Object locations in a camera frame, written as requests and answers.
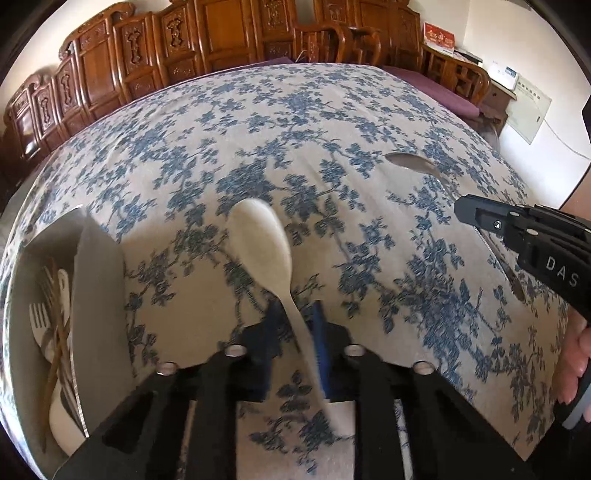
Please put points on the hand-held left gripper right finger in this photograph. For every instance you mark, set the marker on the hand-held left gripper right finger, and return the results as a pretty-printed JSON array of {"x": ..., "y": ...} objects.
[{"x": 321, "y": 355}]

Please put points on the person's right hand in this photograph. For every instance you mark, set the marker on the person's right hand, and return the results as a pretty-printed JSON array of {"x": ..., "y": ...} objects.
[{"x": 575, "y": 364}]

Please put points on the metal tray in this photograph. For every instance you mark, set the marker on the metal tray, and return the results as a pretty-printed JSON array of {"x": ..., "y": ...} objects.
[{"x": 99, "y": 295}]

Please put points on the metal spoon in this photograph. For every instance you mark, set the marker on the metal spoon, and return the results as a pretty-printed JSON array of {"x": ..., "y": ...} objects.
[{"x": 413, "y": 162}]

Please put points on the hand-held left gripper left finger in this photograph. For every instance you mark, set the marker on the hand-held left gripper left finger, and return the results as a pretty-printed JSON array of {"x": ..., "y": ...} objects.
[{"x": 270, "y": 364}]

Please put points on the cream chopstick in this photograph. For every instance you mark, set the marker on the cream chopstick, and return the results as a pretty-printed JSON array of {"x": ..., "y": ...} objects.
[{"x": 63, "y": 288}]

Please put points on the purple cushion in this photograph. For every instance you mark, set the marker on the purple cushion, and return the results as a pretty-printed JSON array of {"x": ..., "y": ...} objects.
[{"x": 434, "y": 90}]

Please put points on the blue floral tablecloth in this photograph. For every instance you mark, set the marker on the blue floral tablecloth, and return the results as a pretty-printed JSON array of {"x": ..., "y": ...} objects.
[{"x": 300, "y": 152}]

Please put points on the red desk calendar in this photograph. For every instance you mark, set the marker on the red desk calendar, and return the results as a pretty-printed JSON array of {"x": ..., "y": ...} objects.
[{"x": 438, "y": 38}]

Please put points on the wooden chair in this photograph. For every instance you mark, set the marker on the wooden chair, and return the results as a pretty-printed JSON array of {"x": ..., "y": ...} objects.
[{"x": 337, "y": 44}]

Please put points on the row of carved wooden chairs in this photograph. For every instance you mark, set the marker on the row of carved wooden chairs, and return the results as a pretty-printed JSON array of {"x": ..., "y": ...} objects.
[{"x": 138, "y": 55}]

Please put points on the white electronic device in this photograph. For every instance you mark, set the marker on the white electronic device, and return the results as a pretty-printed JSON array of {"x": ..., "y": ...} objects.
[{"x": 504, "y": 76}]

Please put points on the carved wooden bench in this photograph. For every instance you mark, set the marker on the carved wooden bench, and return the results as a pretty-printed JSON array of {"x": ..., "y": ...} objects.
[{"x": 457, "y": 74}]

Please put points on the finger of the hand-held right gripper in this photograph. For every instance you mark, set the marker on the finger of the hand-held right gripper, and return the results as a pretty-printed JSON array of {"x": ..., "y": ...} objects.
[{"x": 485, "y": 214}]

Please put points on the white fork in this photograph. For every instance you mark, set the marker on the white fork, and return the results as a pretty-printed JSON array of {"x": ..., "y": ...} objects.
[{"x": 40, "y": 327}]

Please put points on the cream plastic spoon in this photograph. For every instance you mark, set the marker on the cream plastic spoon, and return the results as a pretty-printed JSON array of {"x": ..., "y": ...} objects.
[{"x": 261, "y": 244}]

